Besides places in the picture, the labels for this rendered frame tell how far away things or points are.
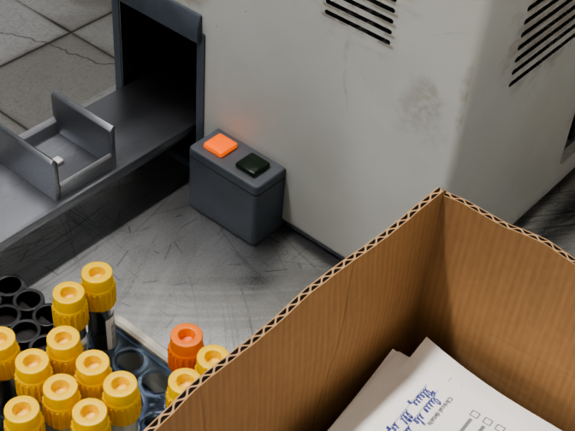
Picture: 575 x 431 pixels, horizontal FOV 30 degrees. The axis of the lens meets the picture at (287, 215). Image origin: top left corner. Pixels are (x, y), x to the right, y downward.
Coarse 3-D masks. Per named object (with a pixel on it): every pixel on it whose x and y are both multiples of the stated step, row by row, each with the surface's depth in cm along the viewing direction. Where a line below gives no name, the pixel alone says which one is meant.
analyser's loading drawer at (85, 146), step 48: (144, 96) 75; (192, 96) 75; (0, 144) 67; (48, 144) 70; (96, 144) 68; (144, 144) 71; (0, 192) 66; (48, 192) 66; (96, 192) 68; (0, 240) 63
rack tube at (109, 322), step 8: (104, 312) 52; (112, 312) 53; (88, 320) 53; (96, 320) 52; (104, 320) 52; (112, 320) 53; (88, 328) 53; (96, 328) 53; (104, 328) 53; (112, 328) 53; (96, 336) 53; (104, 336) 53; (112, 336) 54; (96, 344) 53; (104, 344) 53; (112, 344) 54
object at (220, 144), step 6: (216, 138) 69; (222, 138) 69; (204, 144) 69; (210, 144) 69; (216, 144) 69; (222, 144) 69; (228, 144) 69; (234, 144) 69; (210, 150) 69; (216, 150) 68; (222, 150) 68; (228, 150) 69
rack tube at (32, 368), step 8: (24, 352) 47; (32, 352) 47; (40, 352) 47; (16, 360) 47; (24, 360) 47; (32, 360) 47; (40, 360) 47; (48, 360) 47; (16, 368) 46; (24, 368) 46; (32, 368) 46; (40, 368) 46; (48, 368) 47; (16, 376) 47; (24, 376) 46; (32, 376) 46; (40, 376) 47; (48, 376) 47; (16, 384) 47; (24, 384) 47; (32, 384) 47; (40, 384) 47; (16, 392) 48; (24, 392) 47; (32, 392) 47; (40, 392) 47; (40, 400) 47; (40, 408) 48
